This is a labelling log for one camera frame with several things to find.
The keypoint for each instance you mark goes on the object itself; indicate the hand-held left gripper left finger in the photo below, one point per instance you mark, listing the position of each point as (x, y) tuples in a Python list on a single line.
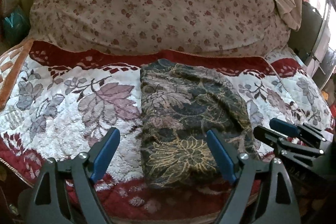
[(105, 155)]

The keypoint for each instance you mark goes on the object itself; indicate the dark floral garment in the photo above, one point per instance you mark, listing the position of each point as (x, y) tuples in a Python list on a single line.
[(189, 108)]

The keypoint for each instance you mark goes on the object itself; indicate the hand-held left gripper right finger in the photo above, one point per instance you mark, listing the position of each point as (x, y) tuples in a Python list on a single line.
[(220, 155)]

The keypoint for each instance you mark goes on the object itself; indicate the red white floral blanket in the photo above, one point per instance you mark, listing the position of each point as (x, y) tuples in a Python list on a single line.
[(78, 98)]

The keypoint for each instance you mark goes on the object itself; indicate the teal bag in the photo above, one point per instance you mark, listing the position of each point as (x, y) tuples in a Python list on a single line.
[(14, 26)]

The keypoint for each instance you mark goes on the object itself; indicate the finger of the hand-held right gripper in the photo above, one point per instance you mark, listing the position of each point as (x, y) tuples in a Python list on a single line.
[(282, 126), (265, 134)]

